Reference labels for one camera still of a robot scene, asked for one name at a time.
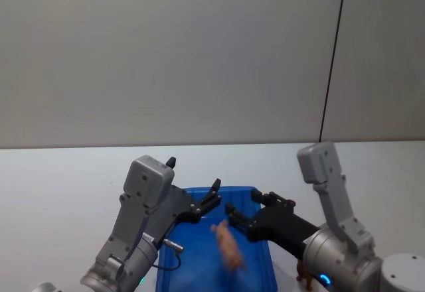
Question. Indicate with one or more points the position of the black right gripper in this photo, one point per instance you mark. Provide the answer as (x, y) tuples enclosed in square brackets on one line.
[(279, 225)]

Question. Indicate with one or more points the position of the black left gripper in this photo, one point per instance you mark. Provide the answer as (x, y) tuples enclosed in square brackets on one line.
[(181, 210)]

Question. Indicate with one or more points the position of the blue plastic bin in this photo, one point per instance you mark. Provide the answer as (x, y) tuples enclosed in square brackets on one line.
[(199, 255)]

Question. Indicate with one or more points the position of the brown lion toy figure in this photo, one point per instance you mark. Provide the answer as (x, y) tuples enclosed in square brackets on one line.
[(303, 272)]

